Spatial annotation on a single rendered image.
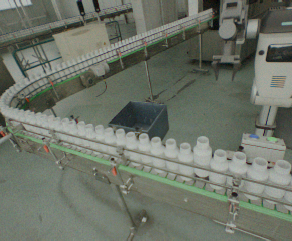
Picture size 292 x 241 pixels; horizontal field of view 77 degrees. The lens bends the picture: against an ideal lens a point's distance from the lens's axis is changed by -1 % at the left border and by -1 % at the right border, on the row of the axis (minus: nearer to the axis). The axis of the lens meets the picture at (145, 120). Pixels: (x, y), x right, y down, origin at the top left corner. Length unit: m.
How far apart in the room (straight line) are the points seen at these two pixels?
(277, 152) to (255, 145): 0.07
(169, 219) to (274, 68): 1.38
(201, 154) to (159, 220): 1.25
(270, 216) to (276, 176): 0.16
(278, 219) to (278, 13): 0.85
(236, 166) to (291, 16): 0.74
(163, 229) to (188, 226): 0.22
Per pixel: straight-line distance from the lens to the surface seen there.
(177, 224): 1.80
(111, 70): 2.47
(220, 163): 0.67
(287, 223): 0.80
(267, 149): 0.80
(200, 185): 0.78
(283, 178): 0.69
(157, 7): 7.02
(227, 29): 0.78
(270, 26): 1.13
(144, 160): 0.80
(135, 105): 1.47
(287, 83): 1.14
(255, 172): 0.67
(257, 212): 0.78
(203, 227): 1.80
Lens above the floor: 1.63
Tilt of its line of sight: 35 degrees down
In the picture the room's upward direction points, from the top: 12 degrees counter-clockwise
